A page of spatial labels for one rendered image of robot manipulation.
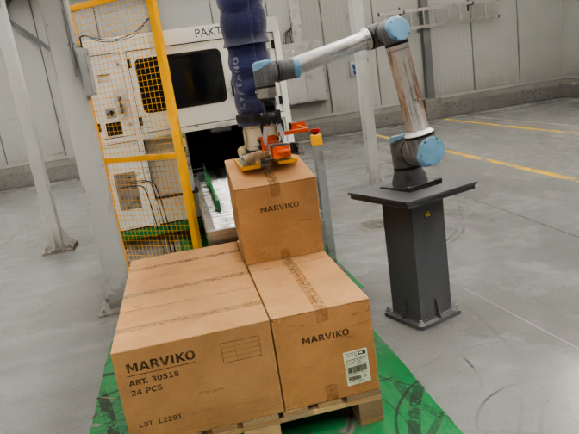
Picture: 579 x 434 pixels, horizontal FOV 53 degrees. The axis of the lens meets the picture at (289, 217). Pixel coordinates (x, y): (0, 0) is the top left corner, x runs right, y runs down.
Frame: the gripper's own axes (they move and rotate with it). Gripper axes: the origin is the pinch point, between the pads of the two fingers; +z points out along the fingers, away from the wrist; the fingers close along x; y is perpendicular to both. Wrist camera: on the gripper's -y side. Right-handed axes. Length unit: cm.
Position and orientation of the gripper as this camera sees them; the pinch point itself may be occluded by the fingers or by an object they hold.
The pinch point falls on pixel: (274, 142)
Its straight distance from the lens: 268.2
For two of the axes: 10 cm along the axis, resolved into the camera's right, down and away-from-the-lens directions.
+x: -9.7, 1.8, -1.5
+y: -1.9, -2.1, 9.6
